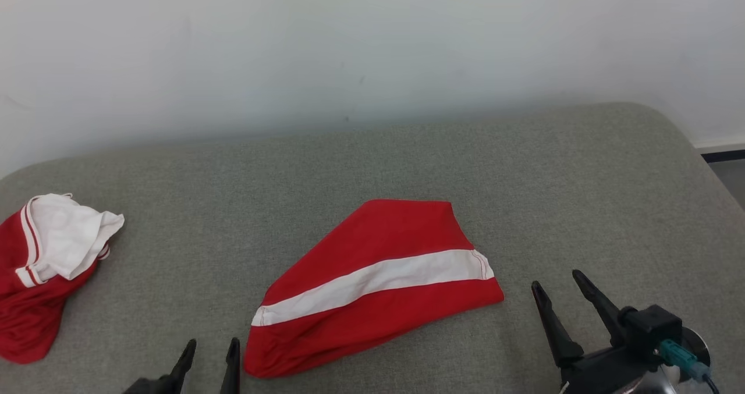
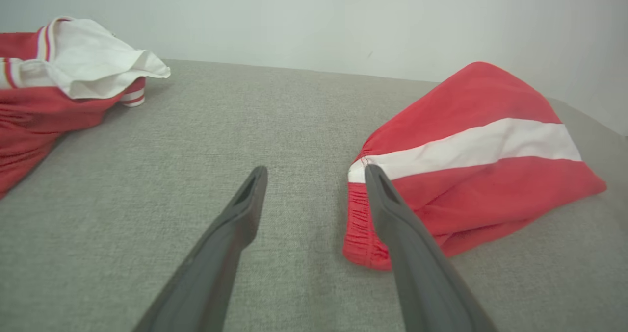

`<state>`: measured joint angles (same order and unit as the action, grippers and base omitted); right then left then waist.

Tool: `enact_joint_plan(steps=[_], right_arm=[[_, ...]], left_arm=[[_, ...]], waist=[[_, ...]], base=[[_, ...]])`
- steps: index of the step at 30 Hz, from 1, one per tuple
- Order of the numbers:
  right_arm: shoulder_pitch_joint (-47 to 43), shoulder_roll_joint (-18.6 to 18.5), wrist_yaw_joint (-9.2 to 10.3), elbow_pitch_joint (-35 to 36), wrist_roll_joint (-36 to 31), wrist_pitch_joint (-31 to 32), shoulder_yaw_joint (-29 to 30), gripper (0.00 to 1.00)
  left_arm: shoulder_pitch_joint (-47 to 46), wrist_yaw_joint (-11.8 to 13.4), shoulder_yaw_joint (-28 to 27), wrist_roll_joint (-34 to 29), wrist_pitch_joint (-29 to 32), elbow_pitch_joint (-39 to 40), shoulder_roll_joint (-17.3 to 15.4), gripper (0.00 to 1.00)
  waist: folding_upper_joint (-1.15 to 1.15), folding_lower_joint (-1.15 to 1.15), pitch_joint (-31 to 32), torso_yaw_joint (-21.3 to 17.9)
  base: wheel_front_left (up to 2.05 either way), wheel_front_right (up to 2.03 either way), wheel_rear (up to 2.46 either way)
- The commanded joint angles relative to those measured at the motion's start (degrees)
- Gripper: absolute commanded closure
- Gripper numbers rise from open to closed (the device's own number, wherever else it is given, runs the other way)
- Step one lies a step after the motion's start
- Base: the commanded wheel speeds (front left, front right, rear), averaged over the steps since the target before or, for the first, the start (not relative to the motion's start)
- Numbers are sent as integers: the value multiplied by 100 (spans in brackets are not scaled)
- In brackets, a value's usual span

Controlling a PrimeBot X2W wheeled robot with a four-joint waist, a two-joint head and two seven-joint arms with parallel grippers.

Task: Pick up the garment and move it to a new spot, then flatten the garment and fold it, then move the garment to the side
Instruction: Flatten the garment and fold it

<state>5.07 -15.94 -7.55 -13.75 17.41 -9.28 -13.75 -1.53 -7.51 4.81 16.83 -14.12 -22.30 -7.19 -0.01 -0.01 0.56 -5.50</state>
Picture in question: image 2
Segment red jersey white sleeves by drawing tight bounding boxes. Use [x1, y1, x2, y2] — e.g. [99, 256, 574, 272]
[0, 16, 172, 199]

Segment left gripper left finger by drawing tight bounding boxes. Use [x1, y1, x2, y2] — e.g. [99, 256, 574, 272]
[132, 165, 269, 332]

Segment red shorts white stripe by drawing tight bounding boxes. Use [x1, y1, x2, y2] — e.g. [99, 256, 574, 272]
[342, 61, 608, 273]

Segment grey fabric sofa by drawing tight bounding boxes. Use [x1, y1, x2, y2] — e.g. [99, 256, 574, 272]
[0, 59, 628, 332]

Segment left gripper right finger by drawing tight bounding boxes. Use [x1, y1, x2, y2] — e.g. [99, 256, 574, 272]
[364, 164, 498, 332]

